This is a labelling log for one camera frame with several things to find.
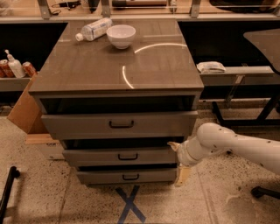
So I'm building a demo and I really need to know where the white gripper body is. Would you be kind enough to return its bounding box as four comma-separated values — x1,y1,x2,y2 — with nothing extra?
177,137,210,167

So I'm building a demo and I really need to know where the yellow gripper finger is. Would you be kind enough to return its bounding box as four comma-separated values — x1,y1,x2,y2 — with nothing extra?
174,164,191,187
167,142,181,151

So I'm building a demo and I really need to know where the grey drawer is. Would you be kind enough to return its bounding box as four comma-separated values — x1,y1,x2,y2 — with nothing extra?
62,146,177,167
41,111,198,140
76,168,177,186

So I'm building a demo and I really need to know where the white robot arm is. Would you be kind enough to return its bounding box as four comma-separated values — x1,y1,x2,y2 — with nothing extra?
167,122,280,186

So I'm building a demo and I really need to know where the grey bottom drawer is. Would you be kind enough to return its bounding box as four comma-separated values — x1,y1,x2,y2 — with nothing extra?
76,168,177,186

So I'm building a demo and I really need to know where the grey drawer cabinet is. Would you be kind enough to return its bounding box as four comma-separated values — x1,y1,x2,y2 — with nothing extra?
29,19,204,172

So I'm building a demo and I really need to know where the grey top drawer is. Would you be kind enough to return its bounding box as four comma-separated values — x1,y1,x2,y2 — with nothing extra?
41,111,198,140

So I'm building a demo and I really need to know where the blue tape cross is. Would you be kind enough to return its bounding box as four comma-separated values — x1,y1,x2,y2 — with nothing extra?
115,185,146,224

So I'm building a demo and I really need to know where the black chair base leg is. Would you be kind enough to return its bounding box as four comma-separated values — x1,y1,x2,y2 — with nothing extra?
251,186,280,200

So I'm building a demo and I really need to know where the folded white cloth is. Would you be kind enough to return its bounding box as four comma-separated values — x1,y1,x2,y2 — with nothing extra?
197,61,226,74

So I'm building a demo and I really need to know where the white ceramic bowl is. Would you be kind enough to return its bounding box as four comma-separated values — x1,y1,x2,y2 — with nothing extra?
107,24,136,49

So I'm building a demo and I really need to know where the white cardboard box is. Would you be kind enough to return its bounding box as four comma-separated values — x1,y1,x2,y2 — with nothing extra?
25,134,64,160

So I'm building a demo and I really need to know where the grey side table top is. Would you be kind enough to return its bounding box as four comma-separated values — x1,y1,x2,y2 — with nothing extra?
243,29,280,74

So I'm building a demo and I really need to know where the clear plastic water bottle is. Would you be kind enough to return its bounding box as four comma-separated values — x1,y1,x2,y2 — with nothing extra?
75,17,113,41

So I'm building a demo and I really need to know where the brown cardboard box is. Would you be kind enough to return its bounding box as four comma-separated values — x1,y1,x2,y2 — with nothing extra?
7,75,47,134

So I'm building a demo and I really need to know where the black metal stand leg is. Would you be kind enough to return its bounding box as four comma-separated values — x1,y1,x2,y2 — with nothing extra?
0,166,20,224

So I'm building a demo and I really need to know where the red soda can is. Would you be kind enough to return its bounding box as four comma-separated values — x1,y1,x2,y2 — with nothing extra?
23,61,37,77

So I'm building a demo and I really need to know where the white pump dispenser bottle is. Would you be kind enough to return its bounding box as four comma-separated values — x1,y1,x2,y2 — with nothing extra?
5,50,25,78

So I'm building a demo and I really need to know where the red can at edge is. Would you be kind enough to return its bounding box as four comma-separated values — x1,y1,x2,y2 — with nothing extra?
0,59,14,78

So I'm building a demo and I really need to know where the black table leg frame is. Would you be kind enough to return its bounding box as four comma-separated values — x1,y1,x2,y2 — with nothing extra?
212,94,280,128

